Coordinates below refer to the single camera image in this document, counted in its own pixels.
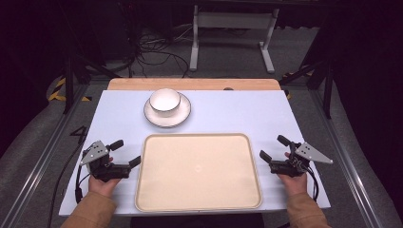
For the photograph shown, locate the beige plastic tray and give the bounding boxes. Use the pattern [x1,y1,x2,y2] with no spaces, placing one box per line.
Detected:
[134,132,263,213]

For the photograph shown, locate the aluminium frame rail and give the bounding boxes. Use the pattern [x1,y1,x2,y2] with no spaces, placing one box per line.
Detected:
[308,88,386,228]
[0,84,92,228]

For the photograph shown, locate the white plate dark rim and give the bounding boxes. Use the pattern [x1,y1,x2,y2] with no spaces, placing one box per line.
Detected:
[143,92,192,128]

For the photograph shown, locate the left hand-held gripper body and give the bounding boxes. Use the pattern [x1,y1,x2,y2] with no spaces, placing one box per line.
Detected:
[79,140,132,183]

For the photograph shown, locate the person's dark clothing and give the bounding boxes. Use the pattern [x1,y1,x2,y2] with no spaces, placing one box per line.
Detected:
[130,213,264,228]

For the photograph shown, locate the left hand-held gripper cable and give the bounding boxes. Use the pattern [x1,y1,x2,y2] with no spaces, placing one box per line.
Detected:
[74,162,92,204]

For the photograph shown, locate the black floor cables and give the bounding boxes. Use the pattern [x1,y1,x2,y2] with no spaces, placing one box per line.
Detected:
[126,23,195,79]

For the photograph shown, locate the white bowl dark rim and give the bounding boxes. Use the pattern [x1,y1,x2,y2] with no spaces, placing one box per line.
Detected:
[149,87,182,118]

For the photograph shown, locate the white metal stand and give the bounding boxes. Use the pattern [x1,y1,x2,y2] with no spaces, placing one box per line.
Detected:
[189,4,280,74]

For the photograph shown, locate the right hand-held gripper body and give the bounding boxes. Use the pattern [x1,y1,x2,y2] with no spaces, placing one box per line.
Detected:
[269,142,335,178]

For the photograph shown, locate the yellow black floor tape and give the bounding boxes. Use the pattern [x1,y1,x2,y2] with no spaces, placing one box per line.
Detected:
[47,77,93,103]

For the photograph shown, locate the black tripod stand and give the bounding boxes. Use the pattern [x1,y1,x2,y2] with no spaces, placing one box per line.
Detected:
[279,56,334,120]
[61,47,123,115]

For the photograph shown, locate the person's right hand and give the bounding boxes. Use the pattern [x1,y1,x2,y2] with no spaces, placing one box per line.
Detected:
[278,171,309,198]

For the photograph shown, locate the white table mat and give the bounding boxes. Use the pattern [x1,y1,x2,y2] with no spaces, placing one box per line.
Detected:
[58,89,332,218]

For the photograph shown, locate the person's left hand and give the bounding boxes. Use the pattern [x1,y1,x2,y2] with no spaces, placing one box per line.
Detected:
[87,174,123,199]

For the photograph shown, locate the right hand-held gripper cable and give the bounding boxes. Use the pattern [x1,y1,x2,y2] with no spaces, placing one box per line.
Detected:
[304,163,319,202]

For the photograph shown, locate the hand-held gripper cable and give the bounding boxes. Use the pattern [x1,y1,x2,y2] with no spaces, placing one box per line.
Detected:
[304,163,319,202]
[74,162,92,204]

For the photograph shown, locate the wooden table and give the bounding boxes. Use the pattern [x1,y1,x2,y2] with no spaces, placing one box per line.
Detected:
[106,77,282,92]

